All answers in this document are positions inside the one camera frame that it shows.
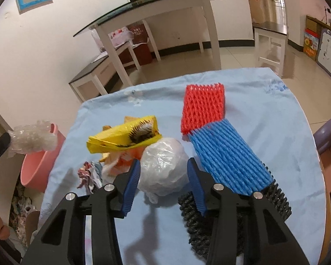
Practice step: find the children's drawing board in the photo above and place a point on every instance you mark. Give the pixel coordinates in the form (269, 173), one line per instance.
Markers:
(329, 55)

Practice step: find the dark red box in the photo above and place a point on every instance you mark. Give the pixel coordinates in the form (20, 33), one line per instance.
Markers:
(142, 52)

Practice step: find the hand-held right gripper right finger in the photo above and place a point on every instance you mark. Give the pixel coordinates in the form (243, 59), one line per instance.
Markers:
(196, 190)

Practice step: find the colourful cardboard box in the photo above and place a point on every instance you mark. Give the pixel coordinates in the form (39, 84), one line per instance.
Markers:
(311, 41)

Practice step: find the white papers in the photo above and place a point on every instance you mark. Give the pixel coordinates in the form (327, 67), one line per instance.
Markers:
(99, 58)

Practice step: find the black-top white stool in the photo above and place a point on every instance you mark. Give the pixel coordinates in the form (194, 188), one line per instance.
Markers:
(270, 27)

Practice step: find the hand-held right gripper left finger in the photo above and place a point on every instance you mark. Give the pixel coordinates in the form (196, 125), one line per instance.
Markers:
(130, 190)

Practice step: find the clear plastic wrap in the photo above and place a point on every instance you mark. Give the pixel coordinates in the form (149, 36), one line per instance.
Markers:
(30, 140)

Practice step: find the purple chair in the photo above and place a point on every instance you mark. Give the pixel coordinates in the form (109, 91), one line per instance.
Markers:
(327, 132)

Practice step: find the blue foam fruit net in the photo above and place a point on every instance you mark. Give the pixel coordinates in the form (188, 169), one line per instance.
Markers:
(226, 154)

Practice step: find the black foam fruit net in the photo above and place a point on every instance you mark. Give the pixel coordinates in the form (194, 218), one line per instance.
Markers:
(195, 234)

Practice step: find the pink plastic bags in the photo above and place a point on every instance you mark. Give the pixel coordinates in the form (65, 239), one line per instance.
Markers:
(118, 37)

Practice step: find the red foam fruit net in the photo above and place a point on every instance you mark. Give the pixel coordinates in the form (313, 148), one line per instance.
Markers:
(201, 107)

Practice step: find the colourful wrapper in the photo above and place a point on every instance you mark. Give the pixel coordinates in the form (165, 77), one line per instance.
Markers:
(88, 175)

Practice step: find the light blue tablecloth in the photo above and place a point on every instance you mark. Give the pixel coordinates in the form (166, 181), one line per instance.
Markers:
(264, 116)

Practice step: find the glass-top table with white legs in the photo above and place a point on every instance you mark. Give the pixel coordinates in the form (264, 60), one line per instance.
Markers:
(154, 5)

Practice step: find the floral printed bag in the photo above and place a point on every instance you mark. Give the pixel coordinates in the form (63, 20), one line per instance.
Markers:
(20, 215)

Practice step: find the pink plastic bucket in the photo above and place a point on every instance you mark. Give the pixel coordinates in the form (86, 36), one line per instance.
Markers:
(35, 171)

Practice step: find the orange and white plastic bag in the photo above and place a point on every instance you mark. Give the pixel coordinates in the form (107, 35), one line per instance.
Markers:
(124, 162)

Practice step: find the black-top white bench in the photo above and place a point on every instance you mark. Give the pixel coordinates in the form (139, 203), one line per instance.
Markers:
(88, 71)

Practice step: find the yellow snack wrapper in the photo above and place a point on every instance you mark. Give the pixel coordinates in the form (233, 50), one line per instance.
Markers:
(110, 140)

